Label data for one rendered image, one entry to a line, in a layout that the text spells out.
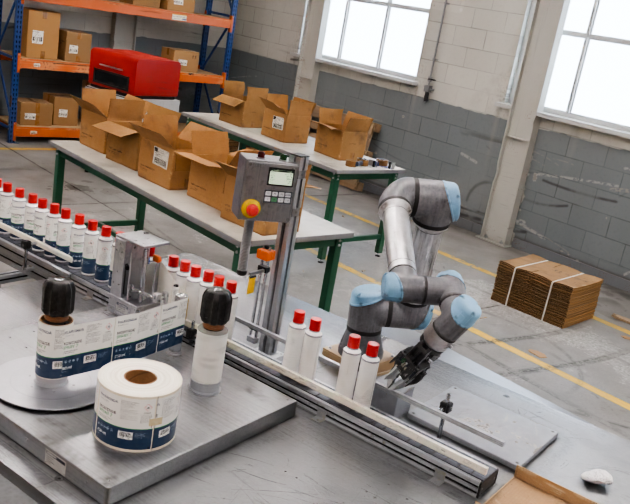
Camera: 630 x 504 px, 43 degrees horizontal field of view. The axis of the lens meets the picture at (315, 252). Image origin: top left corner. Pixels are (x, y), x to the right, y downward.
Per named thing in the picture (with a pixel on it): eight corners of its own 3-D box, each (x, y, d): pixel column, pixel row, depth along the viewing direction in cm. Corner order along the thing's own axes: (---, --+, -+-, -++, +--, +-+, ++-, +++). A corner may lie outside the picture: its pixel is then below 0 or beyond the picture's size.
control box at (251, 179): (230, 210, 253) (239, 151, 248) (282, 215, 259) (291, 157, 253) (237, 220, 244) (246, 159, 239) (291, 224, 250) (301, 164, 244)
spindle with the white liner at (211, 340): (181, 386, 223) (194, 286, 214) (204, 378, 230) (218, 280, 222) (204, 399, 218) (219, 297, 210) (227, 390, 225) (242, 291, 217)
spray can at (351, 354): (329, 400, 231) (342, 334, 225) (340, 394, 235) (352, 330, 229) (344, 407, 228) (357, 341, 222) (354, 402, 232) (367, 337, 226)
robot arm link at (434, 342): (441, 317, 211) (461, 341, 208) (430, 328, 213) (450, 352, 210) (427, 323, 205) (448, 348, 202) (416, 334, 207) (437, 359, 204)
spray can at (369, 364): (347, 408, 228) (360, 342, 222) (357, 403, 232) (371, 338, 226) (362, 416, 225) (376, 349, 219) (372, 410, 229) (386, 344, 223)
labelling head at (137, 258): (106, 309, 264) (114, 235, 257) (137, 302, 275) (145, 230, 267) (135, 324, 257) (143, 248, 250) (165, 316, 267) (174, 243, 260)
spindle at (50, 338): (26, 378, 211) (33, 275, 202) (55, 369, 218) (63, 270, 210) (47, 391, 206) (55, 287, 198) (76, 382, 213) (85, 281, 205)
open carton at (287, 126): (249, 133, 716) (255, 91, 705) (286, 134, 743) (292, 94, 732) (275, 143, 689) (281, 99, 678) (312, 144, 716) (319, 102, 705)
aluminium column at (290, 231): (257, 352, 265) (289, 152, 246) (266, 349, 269) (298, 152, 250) (267, 357, 263) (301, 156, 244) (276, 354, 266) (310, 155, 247)
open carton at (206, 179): (162, 193, 462) (170, 129, 451) (235, 190, 499) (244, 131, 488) (208, 216, 432) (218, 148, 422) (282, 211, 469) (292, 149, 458)
